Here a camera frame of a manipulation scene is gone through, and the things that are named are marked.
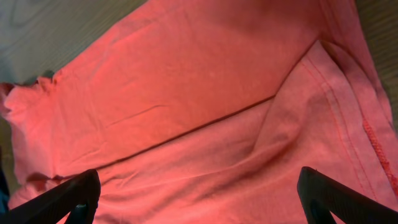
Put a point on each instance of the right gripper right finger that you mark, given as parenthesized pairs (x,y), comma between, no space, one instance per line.
(323,198)

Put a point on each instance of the red t-shirt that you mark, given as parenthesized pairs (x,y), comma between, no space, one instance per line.
(205,111)

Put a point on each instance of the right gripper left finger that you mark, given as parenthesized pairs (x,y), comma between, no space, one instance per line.
(76,200)

